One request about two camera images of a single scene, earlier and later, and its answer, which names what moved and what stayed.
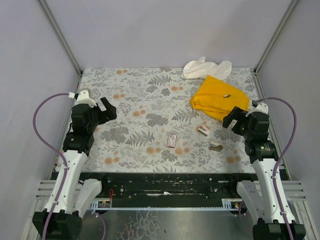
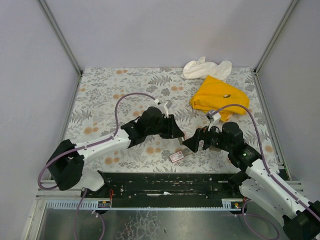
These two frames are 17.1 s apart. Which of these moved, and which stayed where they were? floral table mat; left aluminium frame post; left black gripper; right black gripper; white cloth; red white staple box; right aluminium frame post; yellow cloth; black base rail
Moved: right black gripper; red white staple box; left black gripper
Stayed: yellow cloth; floral table mat; left aluminium frame post; black base rail; right aluminium frame post; white cloth
